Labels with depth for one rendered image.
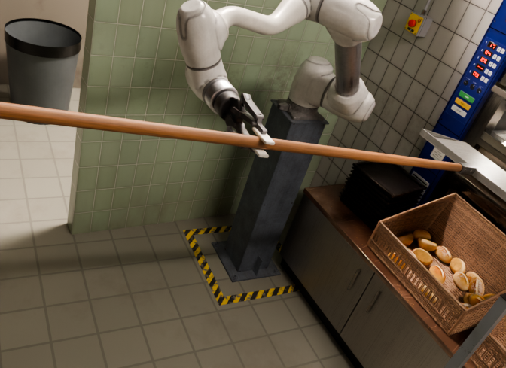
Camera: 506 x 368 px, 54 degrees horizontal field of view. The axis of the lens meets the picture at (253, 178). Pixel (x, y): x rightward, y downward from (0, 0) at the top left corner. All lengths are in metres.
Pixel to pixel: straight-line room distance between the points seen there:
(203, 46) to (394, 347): 1.61
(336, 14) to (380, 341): 1.47
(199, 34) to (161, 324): 1.57
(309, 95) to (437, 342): 1.18
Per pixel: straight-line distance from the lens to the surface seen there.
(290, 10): 1.73
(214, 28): 1.38
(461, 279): 2.51
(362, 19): 1.74
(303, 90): 2.32
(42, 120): 1.00
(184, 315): 2.59
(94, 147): 2.58
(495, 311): 1.99
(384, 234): 2.38
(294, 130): 2.35
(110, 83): 2.42
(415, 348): 2.34
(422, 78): 2.84
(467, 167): 1.97
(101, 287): 2.65
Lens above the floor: 1.96
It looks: 32 degrees down
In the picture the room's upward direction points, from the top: 19 degrees clockwise
